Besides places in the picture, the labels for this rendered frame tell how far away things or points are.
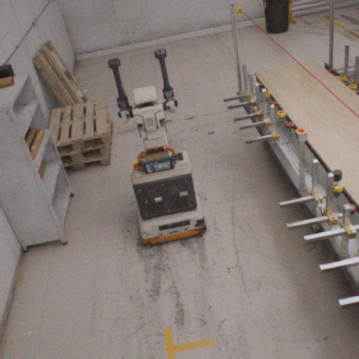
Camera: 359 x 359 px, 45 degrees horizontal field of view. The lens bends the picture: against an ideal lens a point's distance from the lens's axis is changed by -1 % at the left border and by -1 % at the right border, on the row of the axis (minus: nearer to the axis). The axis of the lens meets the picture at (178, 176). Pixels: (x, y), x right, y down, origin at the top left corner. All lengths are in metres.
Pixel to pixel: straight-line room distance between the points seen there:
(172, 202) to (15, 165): 1.45
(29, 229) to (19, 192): 0.45
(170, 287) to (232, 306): 0.58
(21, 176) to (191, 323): 2.00
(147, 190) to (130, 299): 0.95
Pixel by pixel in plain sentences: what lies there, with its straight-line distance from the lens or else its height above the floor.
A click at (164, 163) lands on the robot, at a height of 0.90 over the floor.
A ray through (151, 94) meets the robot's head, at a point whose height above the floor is 1.33.
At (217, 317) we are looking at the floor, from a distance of 3.57.
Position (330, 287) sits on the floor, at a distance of 3.75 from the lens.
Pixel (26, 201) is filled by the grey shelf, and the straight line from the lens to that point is 4.37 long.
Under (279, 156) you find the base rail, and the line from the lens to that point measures 3.96.
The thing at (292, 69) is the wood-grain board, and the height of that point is 0.90.
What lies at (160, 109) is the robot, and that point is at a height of 1.20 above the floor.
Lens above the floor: 2.79
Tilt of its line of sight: 33 degrees down
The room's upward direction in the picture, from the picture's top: 12 degrees counter-clockwise
